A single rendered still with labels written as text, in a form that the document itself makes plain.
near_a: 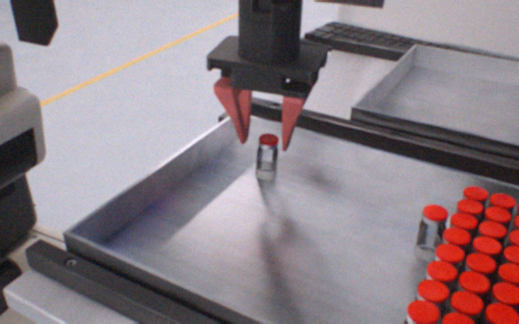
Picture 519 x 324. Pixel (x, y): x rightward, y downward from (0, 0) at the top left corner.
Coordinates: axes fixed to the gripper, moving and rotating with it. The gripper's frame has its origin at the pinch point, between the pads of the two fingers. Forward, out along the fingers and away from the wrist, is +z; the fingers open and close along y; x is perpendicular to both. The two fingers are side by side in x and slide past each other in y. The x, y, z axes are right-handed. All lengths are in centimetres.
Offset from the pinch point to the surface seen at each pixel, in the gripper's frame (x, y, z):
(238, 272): -14.7, 2.2, 4.4
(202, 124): 167, -77, 97
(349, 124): 10.9, 7.2, 2.7
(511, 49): 67, 32, 10
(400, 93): 26.1, 12.3, 4.5
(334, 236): -7.8, 9.0, 4.2
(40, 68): 209, -197, 102
